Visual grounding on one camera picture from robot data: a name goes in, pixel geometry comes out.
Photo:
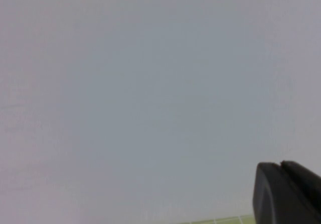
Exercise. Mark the green grid table mat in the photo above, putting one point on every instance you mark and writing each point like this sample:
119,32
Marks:
225,221

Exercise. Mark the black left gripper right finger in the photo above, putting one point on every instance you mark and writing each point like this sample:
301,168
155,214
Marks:
304,181

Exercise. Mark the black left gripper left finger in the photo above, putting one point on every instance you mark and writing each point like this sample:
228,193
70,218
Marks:
276,199

